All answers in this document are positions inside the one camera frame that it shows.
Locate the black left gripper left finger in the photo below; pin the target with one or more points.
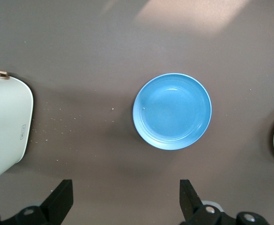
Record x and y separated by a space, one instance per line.
52 206

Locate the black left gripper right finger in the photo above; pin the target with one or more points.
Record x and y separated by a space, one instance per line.
195 211

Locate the blue plate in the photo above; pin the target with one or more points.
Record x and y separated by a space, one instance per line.
172 112

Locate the cream white toaster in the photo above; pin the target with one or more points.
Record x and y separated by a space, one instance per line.
3 122

